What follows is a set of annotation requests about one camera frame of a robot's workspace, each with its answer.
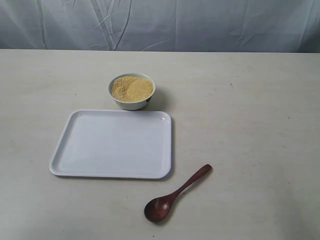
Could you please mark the dark brown wooden spoon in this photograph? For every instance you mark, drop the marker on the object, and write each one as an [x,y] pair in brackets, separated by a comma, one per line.
[158,208]

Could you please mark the yellow grainy powder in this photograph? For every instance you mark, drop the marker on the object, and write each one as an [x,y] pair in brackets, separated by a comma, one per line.
[131,88]

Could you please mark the white rectangular plastic tray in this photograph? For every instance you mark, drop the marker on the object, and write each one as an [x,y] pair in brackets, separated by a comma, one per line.
[98,143]

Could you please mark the white ceramic bowl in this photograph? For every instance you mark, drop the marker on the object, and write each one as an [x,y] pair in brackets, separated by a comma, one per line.
[132,106]

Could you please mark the white wrinkled backdrop cloth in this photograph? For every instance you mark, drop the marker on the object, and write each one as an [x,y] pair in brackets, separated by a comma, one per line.
[162,25]

